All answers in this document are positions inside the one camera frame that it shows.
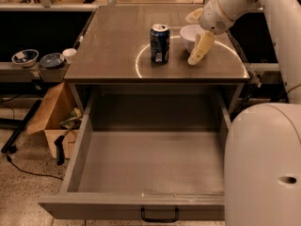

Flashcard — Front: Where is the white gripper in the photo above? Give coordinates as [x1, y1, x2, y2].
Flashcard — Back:
[185, 0, 234, 65]

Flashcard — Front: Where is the blue pepsi can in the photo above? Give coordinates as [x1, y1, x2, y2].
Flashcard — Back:
[150, 24, 170, 64]

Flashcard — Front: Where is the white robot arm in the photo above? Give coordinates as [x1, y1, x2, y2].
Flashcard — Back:
[186, 0, 301, 226]

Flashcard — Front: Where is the grey cabinet with steel top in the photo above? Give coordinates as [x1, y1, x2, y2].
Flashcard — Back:
[63, 5, 251, 115]

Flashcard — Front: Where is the open grey top drawer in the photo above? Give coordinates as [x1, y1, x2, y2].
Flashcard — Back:
[39, 92, 230, 221]

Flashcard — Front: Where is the white ceramic bowl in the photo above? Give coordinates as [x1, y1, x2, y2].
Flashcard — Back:
[180, 24, 204, 53]

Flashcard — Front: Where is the small white cup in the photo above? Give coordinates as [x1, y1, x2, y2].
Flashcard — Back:
[62, 48, 77, 63]

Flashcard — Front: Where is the dark blue bowl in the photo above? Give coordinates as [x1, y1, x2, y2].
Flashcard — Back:
[40, 53, 65, 69]

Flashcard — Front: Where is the open cardboard box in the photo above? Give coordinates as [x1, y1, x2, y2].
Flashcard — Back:
[26, 83, 77, 158]

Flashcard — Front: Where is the black pole on floor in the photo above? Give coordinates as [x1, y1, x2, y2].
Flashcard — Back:
[0, 100, 41, 153]

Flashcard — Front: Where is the grey side shelf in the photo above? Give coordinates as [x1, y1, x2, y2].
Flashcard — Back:
[0, 62, 68, 83]

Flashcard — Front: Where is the black handled tool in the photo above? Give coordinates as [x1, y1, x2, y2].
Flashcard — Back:
[55, 121, 77, 166]

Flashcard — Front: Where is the black drawer handle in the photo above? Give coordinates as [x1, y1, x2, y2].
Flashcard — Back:
[140, 207, 180, 223]

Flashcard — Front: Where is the black floor cable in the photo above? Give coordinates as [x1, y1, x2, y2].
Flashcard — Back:
[5, 153, 64, 182]

